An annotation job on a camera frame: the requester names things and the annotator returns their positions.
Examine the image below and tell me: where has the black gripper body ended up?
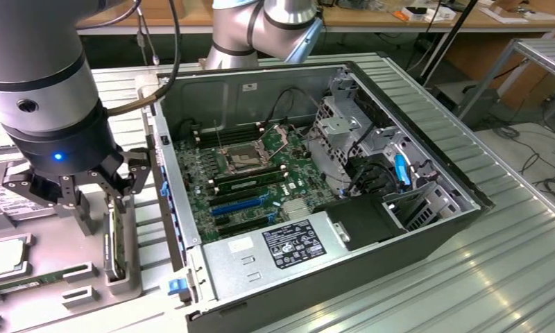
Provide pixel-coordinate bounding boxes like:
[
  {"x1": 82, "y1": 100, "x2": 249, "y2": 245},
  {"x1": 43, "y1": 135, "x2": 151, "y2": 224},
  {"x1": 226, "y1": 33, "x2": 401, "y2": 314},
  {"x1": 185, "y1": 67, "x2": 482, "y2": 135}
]
[{"x1": 2, "y1": 99, "x2": 126, "y2": 205}]

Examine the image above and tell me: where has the green GPU card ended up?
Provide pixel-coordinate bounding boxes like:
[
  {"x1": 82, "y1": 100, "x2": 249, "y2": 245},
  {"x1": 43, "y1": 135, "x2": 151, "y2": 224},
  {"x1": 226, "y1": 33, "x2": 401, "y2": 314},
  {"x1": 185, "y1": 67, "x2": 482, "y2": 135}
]
[{"x1": 102, "y1": 194, "x2": 139, "y2": 282}]

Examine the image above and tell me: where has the silver hard disk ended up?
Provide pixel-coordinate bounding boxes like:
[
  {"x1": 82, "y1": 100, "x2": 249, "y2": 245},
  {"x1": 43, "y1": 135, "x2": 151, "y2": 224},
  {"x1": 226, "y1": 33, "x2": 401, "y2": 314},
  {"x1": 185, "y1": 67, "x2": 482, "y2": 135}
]
[{"x1": 0, "y1": 145, "x2": 59, "y2": 223}]

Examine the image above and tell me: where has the grey parts rack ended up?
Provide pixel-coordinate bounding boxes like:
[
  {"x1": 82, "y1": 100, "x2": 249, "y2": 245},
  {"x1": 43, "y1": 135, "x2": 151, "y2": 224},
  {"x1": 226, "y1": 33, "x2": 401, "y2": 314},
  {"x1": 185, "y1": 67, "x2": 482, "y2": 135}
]
[{"x1": 0, "y1": 182, "x2": 146, "y2": 333}]

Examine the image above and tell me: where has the black RAM slot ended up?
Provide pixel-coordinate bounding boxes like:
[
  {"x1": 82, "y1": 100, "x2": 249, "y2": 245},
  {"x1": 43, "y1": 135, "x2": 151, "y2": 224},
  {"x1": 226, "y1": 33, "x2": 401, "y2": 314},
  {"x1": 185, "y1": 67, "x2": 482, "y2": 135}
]
[
  {"x1": 198, "y1": 126, "x2": 263, "y2": 140},
  {"x1": 211, "y1": 164, "x2": 283, "y2": 182},
  {"x1": 197, "y1": 121, "x2": 262, "y2": 135},
  {"x1": 199, "y1": 129, "x2": 265, "y2": 144},
  {"x1": 217, "y1": 180, "x2": 290, "y2": 196},
  {"x1": 213, "y1": 167, "x2": 286, "y2": 185},
  {"x1": 198, "y1": 123, "x2": 262, "y2": 137}
]

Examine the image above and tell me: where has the CPU socket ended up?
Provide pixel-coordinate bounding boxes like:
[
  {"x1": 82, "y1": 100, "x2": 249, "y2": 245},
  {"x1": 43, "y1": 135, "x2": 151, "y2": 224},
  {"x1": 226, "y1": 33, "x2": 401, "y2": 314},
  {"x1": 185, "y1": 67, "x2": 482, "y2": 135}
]
[{"x1": 215, "y1": 142, "x2": 266, "y2": 175}]

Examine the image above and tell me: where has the black expansion slot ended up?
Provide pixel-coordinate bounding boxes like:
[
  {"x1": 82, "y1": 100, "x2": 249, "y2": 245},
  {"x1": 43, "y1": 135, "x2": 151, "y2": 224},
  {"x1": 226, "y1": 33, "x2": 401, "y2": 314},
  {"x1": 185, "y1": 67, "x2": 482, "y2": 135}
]
[
  {"x1": 207, "y1": 189, "x2": 262, "y2": 207},
  {"x1": 218, "y1": 216, "x2": 274, "y2": 237}
]

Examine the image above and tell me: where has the silver CPU chip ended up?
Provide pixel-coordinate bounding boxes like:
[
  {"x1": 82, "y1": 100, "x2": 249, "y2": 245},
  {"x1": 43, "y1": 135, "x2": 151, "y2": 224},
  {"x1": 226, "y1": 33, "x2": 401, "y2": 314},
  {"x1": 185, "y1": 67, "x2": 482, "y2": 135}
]
[{"x1": 0, "y1": 238, "x2": 27, "y2": 278}]

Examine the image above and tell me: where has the blue expansion slot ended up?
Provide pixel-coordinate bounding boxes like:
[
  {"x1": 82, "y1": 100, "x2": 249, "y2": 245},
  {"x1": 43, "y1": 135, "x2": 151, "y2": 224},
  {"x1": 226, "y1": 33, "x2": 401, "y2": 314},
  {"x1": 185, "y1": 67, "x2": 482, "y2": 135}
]
[{"x1": 211, "y1": 197, "x2": 267, "y2": 216}]

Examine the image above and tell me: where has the green RAM stick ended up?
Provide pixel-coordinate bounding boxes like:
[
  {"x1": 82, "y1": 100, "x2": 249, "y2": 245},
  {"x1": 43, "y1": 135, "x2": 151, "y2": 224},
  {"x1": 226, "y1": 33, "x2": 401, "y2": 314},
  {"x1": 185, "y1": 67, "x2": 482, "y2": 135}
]
[
  {"x1": 0, "y1": 266, "x2": 83, "y2": 296},
  {"x1": 219, "y1": 171, "x2": 285, "y2": 194}
]

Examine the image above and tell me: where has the metal socket cover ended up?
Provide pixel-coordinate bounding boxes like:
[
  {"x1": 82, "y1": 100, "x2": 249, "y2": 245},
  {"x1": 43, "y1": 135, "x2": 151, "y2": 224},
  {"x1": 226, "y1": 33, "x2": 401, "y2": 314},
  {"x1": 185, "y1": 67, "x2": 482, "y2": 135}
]
[{"x1": 257, "y1": 123, "x2": 291, "y2": 164}]

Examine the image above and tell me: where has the blue case latch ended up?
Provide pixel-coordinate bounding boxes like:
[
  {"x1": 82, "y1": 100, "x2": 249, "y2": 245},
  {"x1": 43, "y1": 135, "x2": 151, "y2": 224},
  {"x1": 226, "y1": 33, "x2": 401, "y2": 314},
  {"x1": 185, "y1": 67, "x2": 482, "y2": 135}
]
[{"x1": 165, "y1": 277, "x2": 187, "y2": 296}]

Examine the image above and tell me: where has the grey power supply unit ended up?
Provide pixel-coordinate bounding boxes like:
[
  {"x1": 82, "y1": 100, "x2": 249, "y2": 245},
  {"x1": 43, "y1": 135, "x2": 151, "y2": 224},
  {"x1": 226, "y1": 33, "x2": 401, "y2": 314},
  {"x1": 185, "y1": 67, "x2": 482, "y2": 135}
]
[{"x1": 201, "y1": 211, "x2": 354, "y2": 303}]

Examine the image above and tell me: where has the silver chipset heatsink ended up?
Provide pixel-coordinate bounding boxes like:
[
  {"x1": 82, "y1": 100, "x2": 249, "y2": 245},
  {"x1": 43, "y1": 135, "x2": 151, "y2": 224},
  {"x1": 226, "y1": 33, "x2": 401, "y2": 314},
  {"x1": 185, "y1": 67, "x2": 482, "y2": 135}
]
[{"x1": 282, "y1": 199, "x2": 314, "y2": 214}]

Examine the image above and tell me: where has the green motherboard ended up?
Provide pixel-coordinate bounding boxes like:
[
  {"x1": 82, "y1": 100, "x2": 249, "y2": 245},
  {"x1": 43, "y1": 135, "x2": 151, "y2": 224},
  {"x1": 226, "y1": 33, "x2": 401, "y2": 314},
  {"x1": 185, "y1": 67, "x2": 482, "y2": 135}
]
[{"x1": 171, "y1": 123, "x2": 339, "y2": 244}]

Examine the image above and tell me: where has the silver metal drive cage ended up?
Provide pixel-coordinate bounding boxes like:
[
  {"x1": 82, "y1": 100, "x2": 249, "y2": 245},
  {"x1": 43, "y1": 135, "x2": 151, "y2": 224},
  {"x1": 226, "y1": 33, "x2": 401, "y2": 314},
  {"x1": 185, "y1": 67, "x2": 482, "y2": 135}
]
[{"x1": 310, "y1": 95, "x2": 400, "y2": 195}]

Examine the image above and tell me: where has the open black PC case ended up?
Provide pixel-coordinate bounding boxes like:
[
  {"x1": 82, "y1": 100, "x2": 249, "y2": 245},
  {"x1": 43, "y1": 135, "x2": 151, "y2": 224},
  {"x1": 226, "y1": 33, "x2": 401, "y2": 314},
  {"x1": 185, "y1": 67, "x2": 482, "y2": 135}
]
[{"x1": 137, "y1": 60, "x2": 497, "y2": 325}]

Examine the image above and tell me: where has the grilled metal disk bay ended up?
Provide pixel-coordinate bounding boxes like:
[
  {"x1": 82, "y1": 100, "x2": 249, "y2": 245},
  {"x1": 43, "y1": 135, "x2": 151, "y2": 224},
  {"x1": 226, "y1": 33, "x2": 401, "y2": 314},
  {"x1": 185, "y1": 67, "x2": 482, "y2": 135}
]
[{"x1": 382, "y1": 182, "x2": 472, "y2": 232}]

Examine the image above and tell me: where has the long wooden desk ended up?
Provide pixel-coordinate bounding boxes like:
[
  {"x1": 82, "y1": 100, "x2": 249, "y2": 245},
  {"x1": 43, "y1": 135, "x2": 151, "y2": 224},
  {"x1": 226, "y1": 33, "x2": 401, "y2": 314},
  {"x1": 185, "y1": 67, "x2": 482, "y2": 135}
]
[{"x1": 76, "y1": 0, "x2": 555, "y2": 36}]

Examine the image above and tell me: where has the orange white small box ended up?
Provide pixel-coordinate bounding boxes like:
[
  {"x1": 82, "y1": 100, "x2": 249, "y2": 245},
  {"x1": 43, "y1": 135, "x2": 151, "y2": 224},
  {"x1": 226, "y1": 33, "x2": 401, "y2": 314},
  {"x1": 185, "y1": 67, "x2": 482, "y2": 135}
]
[{"x1": 393, "y1": 8, "x2": 428, "y2": 22}]

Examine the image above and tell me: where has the black computer tower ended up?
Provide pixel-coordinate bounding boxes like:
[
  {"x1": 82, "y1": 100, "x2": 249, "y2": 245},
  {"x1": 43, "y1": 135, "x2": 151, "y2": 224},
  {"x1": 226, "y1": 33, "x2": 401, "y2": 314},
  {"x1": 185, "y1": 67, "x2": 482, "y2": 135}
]
[{"x1": 433, "y1": 81, "x2": 501, "y2": 121}]

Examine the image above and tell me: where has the black stand pole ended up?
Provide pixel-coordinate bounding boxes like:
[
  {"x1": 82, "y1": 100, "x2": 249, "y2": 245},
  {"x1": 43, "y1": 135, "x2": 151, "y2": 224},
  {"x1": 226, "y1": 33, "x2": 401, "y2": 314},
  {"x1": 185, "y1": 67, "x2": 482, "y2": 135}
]
[{"x1": 418, "y1": 0, "x2": 482, "y2": 84}]

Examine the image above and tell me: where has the brown wooden panel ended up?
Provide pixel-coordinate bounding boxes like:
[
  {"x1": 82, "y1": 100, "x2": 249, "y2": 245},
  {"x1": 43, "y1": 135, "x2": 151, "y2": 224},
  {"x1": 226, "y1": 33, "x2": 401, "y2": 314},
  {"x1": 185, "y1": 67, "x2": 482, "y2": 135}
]
[{"x1": 444, "y1": 33, "x2": 554, "y2": 105}]

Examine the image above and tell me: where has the white flat box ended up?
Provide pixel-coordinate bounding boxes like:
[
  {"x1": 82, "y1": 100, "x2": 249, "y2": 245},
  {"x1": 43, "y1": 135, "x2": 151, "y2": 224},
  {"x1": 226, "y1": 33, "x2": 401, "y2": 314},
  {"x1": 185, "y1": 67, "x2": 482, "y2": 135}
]
[{"x1": 478, "y1": 5, "x2": 532, "y2": 24}]

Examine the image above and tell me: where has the brown cardboard box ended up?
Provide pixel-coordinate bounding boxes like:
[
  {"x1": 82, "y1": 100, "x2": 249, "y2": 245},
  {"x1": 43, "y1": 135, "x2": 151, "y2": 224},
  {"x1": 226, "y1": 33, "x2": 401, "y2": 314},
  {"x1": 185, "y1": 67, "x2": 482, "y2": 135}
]
[{"x1": 488, "y1": 0, "x2": 555, "y2": 13}]

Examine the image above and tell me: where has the thin grey cable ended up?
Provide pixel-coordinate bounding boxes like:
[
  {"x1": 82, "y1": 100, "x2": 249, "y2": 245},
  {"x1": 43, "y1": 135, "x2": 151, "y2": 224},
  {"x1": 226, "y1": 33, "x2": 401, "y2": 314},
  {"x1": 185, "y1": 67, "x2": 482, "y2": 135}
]
[{"x1": 137, "y1": 0, "x2": 163, "y2": 65}]

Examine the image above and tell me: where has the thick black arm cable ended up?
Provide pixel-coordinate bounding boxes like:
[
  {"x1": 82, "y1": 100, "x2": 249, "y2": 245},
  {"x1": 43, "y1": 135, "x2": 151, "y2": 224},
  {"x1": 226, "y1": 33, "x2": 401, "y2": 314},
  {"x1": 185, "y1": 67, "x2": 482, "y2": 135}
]
[{"x1": 104, "y1": 0, "x2": 185, "y2": 116}]

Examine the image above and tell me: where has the blue wire connector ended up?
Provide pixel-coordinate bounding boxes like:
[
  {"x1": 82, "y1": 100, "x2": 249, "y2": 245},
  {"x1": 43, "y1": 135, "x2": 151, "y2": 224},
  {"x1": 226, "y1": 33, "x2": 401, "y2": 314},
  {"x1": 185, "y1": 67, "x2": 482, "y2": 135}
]
[{"x1": 392, "y1": 153, "x2": 414, "y2": 194}]

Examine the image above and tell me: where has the aluminium frame table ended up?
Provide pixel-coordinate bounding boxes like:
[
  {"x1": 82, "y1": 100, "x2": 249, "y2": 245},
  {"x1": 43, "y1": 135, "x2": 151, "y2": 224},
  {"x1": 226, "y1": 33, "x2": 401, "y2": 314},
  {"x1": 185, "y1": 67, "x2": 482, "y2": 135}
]
[{"x1": 458, "y1": 37, "x2": 555, "y2": 122}]

